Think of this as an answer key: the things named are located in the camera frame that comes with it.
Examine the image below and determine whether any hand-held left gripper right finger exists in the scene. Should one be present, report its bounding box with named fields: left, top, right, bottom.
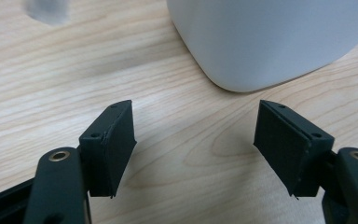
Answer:
left=253, top=99, right=336, bottom=198

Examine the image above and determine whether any white plastic container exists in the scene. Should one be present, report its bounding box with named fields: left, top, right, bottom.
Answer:
left=165, top=0, right=358, bottom=93

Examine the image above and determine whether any blurry grey object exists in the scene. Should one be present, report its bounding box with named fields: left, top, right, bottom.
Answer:
left=24, top=0, right=72, bottom=26

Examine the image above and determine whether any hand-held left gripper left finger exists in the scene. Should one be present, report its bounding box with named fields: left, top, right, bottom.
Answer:
left=78, top=99, right=138, bottom=199

